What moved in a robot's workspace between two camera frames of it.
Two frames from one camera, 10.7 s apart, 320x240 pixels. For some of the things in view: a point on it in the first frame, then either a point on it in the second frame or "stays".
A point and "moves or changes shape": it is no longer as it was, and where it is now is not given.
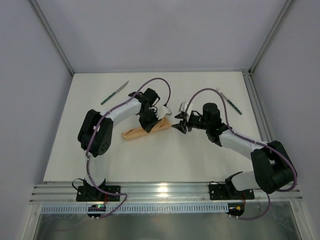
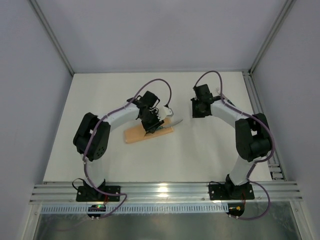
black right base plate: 224,192 stays
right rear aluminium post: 277,25 stays
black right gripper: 186,121 to 198,109
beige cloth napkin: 165,123 moves or changes shape
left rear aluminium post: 52,35 stays
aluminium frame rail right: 262,124 stays
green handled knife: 117,91 to 161,127
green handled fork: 229,102 stays
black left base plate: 92,193 stays
